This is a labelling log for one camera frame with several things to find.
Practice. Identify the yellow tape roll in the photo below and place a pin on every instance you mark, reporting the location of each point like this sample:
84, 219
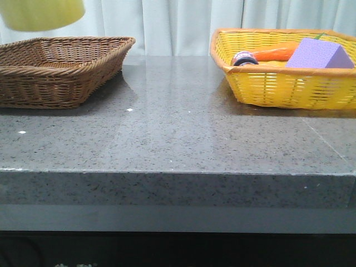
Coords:
33, 16

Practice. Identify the small dark jar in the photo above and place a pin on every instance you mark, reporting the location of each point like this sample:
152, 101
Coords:
243, 58

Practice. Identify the white curtain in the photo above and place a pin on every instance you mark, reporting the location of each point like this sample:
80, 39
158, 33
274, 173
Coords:
184, 28

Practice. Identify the orange toy carrot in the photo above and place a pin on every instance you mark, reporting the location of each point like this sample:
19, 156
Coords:
278, 52

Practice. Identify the brown wicker basket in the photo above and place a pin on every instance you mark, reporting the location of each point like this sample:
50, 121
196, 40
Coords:
58, 72

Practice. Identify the yellow woven basket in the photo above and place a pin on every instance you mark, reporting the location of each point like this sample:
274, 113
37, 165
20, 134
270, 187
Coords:
275, 86

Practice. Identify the purple foam block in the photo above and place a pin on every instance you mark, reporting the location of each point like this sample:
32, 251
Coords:
315, 53

